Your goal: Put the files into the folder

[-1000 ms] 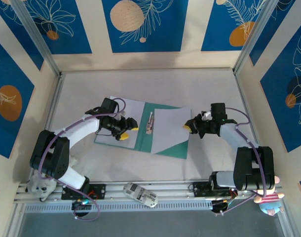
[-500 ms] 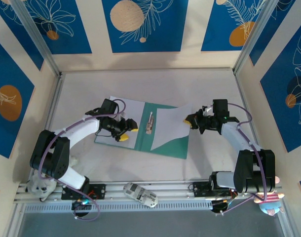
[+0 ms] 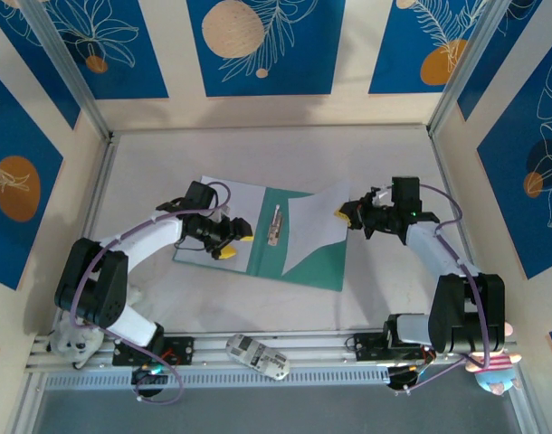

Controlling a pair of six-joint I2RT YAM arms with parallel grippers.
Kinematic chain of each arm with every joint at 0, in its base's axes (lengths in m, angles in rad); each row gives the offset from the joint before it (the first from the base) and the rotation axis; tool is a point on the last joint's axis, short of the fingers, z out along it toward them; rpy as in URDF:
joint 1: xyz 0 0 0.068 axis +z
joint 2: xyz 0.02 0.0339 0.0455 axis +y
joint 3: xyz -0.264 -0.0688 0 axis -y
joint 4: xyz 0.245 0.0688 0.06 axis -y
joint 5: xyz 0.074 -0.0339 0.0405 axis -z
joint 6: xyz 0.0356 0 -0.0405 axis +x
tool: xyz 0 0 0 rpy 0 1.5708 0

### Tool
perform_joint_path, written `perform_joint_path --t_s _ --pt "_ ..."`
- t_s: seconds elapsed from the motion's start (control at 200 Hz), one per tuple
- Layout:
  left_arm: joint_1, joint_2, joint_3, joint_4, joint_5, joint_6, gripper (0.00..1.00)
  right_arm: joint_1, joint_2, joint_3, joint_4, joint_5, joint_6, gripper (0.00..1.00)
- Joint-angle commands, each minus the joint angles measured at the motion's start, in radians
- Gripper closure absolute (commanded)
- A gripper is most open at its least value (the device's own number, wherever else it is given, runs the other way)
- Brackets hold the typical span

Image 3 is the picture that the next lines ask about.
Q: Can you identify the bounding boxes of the green folder with translucent cover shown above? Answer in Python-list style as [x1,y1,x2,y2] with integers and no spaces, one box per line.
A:
[172,175,350,294]

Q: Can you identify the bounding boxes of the silver metal folder clip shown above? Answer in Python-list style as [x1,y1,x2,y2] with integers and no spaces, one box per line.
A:
[266,203,287,248]

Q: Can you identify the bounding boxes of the crumpled silver printed can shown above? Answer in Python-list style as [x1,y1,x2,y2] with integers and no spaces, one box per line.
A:
[224,333,291,382]

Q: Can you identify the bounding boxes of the white plush dog toy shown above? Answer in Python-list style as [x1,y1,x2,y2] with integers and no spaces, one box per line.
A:
[46,288,146,371]

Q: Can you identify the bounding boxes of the cartoon plush doll striped shirt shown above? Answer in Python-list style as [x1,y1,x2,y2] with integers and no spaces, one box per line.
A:
[464,322,524,399]

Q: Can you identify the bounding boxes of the aluminium side rail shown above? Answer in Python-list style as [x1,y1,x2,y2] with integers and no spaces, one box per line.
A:
[11,133,121,434]
[427,127,545,434]

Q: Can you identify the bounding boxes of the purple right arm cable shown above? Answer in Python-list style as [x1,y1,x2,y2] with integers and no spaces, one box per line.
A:
[388,183,493,398]

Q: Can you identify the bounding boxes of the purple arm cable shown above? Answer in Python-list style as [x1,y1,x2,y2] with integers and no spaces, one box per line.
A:
[388,183,493,398]
[71,181,235,407]

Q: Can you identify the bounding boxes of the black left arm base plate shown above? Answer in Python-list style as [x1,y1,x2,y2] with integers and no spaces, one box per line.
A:
[111,335,197,369]

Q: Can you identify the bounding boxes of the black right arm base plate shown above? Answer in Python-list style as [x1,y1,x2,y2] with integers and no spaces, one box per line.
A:
[353,331,438,365]

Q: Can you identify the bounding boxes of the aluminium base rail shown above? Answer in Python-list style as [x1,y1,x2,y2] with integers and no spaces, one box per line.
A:
[24,329,521,375]

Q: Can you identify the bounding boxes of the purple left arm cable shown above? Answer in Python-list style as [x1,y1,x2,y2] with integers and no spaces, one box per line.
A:
[71,181,235,407]

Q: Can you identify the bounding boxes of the grey slotted cable duct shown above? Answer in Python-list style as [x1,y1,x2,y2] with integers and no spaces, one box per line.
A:
[43,364,393,392]

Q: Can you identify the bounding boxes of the aluminium frame post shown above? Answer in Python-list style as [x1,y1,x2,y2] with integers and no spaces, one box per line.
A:
[17,0,114,139]
[427,0,544,137]

